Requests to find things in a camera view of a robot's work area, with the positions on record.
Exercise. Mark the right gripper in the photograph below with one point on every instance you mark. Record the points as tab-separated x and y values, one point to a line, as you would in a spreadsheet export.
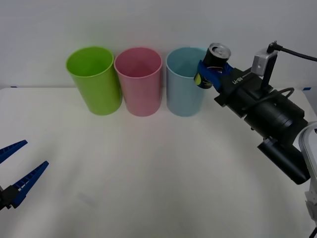
241	93

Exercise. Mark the black drink can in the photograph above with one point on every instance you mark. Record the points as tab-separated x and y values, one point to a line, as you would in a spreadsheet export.
213	57

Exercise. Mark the green plastic bin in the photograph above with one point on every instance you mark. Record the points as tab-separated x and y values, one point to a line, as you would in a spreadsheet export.
96	91

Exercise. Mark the pale blue plastic bin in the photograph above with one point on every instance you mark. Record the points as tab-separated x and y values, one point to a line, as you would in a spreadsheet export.
182	96

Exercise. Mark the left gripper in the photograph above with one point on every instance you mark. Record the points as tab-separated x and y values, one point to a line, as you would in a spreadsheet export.
1	199

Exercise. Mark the pink plastic bin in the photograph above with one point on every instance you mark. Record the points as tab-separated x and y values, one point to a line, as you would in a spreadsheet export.
140	94

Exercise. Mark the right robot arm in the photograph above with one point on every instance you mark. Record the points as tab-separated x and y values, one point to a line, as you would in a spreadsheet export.
278	117

